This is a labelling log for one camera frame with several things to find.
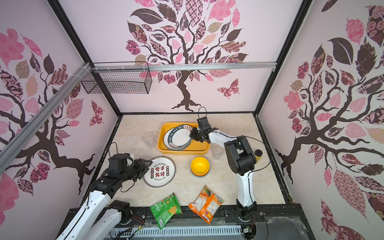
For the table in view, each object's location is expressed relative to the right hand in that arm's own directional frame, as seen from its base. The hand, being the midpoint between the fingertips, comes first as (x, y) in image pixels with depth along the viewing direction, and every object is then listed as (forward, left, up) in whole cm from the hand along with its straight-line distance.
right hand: (189, 132), depth 98 cm
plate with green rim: (0, +8, -5) cm, 10 cm away
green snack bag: (-46, +12, -4) cm, 47 cm away
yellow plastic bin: (-11, -5, -2) cm, 12 cm away
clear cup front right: (-12, -18, -5) cm, 22 cm away
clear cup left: (-1, +28, -4) cm, 28 cm away
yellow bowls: (-22, -7, -7) cm, 24 cm away
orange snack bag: (-43, -9, -4) cm, 44 cm away
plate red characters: (-23, +17, -8) cm, 30 cm away
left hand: (-26, +19, +5) cm, 33 cm away
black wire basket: (+26, +36, +26) cm, 51 cm away
